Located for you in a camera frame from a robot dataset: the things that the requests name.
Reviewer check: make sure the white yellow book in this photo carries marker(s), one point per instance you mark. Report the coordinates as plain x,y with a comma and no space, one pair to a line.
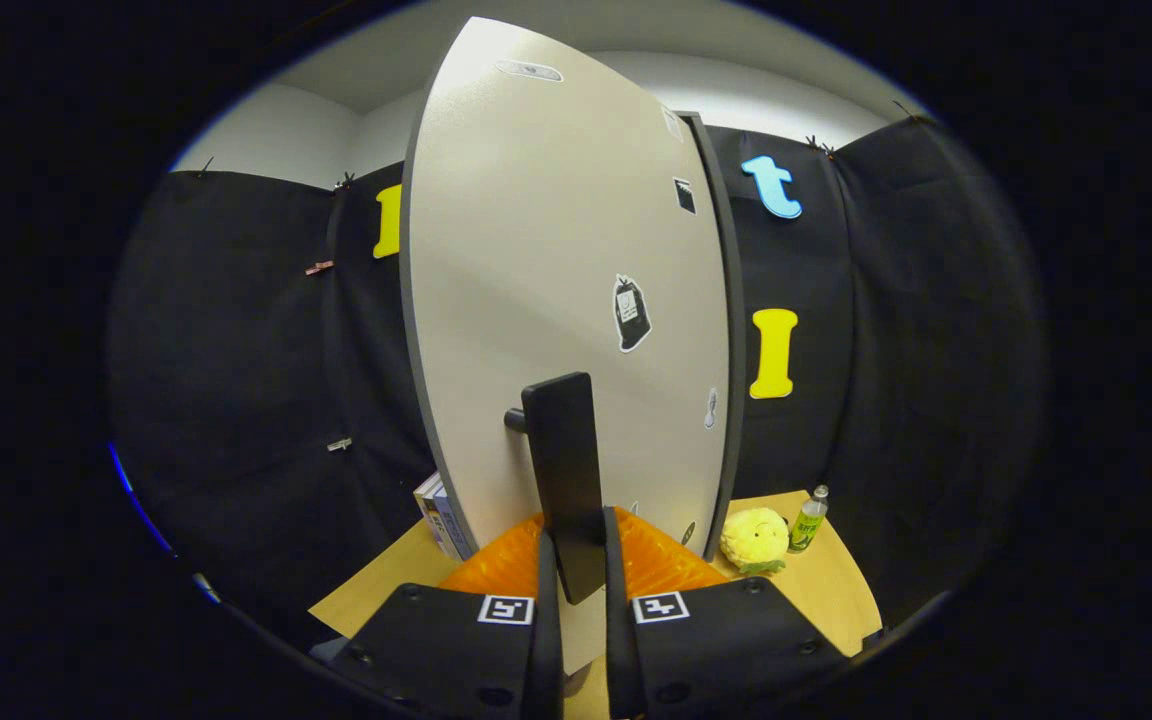
426,502

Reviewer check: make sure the grey shoe cabinet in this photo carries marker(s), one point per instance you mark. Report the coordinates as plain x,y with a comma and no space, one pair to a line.
733,300

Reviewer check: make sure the silver metal clip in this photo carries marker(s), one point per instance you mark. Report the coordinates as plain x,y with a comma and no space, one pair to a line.
339,444

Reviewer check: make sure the black binder clip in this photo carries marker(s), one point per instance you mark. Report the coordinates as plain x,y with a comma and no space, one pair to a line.
344,182
819,148
906,112

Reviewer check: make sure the yellow plush toy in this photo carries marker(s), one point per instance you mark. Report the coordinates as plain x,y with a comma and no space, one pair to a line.
754,540

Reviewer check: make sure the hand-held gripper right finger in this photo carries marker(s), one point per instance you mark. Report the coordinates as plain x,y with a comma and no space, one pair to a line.
716,650

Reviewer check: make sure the green drink bottle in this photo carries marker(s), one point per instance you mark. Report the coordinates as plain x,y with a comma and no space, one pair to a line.
808,525

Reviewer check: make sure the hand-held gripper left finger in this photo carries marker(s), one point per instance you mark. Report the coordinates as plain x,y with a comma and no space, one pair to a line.
456,650

